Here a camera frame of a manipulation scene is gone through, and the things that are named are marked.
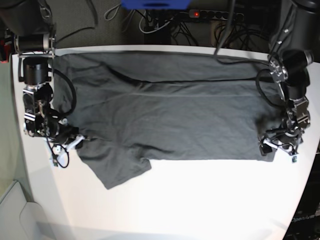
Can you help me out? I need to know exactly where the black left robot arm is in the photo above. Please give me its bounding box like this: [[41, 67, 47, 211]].
[[255, 0, 320, 161]]

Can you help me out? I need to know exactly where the grey t-shirt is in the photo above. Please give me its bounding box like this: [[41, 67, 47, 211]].
[[53, 52, 281, 189]]

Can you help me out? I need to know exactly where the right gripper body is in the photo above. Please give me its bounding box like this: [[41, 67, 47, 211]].
[[44, 135, 91, 165]]

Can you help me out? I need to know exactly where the black power strip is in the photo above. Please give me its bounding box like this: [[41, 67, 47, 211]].
[[188, 9, 229, 21]]

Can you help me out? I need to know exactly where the blue box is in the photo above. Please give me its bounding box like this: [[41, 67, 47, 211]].
[[121, 0, 191, 10]]

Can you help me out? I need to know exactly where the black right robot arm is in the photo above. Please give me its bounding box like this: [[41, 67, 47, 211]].
[[0, 0, 85, 169]]

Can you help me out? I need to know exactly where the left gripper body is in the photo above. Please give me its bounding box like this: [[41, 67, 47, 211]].
[[258, 129, 303, 157]]

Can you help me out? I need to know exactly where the white cable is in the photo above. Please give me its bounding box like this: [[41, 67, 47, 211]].
[[138, 14, 172, 34]]

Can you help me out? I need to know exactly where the red clamp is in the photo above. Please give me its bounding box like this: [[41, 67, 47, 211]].
[[0, 39, 11, 63]]

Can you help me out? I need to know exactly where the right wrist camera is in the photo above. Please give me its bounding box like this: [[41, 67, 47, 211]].
[[51, 159, 61, 168]]

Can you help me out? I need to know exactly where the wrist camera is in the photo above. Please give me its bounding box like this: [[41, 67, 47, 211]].
[[291, 155, 298, 164], [51, 159, 61, 168]]

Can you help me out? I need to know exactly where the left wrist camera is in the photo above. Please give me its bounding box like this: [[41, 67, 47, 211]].
[[291, 155, 298, 164]]

